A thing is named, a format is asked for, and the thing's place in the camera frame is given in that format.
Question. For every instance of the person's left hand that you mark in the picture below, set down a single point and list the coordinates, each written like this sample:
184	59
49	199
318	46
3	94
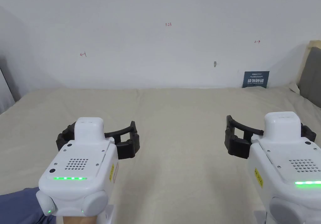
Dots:
79	220

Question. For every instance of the grey padded headboard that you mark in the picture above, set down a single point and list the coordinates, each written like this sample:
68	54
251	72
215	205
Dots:
311	76

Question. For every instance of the bed with beige sheet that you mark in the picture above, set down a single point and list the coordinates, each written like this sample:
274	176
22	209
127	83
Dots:
175	113

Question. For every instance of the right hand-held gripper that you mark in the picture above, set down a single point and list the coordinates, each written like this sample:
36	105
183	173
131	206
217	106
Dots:
281	158

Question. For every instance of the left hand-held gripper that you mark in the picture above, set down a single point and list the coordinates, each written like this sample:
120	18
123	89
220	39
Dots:
80	153

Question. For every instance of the dark blue sign card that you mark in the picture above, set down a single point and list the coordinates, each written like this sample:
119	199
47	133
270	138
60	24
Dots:
255	79

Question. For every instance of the dark blue shirt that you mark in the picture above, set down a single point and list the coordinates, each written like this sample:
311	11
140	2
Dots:
20	206

